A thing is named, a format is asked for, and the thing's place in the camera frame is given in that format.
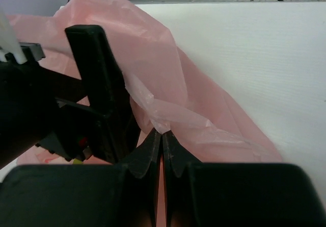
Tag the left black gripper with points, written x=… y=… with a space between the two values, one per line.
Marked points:
x=42 y=107

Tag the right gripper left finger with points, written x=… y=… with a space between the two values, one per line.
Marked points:
x=124 y=194

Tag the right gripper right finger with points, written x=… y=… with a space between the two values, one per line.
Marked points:
x=236 y=194

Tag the pink plastic bag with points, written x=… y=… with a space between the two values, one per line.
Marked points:
x=168 y=93

